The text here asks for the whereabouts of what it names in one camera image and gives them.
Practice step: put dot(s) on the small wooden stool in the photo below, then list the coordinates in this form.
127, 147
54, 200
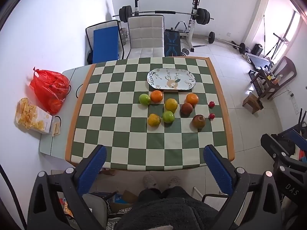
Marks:
251, 103

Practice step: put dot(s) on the white squat rack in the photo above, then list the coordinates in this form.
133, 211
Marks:
194, 12

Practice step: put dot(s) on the white padded chair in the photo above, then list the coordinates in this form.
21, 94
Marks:
146, 36

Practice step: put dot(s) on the black stand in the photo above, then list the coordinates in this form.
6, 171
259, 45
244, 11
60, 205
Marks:
278, 43

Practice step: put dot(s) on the cardboard box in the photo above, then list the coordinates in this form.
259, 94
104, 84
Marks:
124, 200

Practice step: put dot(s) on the clear water jug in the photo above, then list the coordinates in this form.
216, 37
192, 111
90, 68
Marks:
122, 35

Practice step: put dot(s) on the black speaker box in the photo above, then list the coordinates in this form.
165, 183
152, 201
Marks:
258, 49

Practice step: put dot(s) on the white floral oval plate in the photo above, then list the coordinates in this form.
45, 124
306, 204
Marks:
163, 76

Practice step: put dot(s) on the chrome dumbbells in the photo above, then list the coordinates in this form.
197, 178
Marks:
186, 52

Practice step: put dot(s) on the chip snack box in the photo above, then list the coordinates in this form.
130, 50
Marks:
31, 117

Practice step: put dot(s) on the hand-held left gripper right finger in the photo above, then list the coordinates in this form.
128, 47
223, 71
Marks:
218, 170

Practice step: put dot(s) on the long barbell with small plates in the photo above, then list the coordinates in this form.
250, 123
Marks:
225, 42

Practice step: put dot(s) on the dark wooden chair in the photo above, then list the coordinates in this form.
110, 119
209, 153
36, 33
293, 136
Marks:
284, 73

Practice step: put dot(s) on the black blue weight bench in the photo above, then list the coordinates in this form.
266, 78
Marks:
171, 44

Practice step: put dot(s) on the small red fruit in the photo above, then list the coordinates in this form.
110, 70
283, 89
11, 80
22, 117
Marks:
211, 104
211, 116

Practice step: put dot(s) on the orange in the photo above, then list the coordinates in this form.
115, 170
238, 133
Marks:
157, 96
192, 99

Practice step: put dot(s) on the dark red apple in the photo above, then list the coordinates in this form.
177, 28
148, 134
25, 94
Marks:
186, 108
198, 121

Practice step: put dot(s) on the grey fluffy slipper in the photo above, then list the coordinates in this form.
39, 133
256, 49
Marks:
175, 181
150, 181

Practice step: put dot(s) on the person's dark fleece clothing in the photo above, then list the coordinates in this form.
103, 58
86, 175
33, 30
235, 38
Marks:
163, 208

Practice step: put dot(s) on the green white checkered tablecloth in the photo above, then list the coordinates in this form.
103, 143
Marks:
120, 134

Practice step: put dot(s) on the white power strip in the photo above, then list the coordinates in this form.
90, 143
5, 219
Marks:
293, 100

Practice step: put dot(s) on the yellow orange citrus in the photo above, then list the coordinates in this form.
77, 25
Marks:
171, 105
154, 120

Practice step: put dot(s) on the green apple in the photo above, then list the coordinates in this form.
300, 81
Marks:
168, 117
144, 99

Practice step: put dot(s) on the red plastic bag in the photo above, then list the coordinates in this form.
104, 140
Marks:
48, 88

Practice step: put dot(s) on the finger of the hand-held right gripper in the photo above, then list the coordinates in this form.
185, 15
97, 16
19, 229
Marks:
296, 134
272, 146

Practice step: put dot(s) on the barbell with black plates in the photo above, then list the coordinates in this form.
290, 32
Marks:
165, 12

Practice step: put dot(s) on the short black bar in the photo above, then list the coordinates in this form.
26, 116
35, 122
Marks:
199, 45

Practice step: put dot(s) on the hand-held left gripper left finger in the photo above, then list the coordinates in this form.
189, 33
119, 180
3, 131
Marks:
92, 167

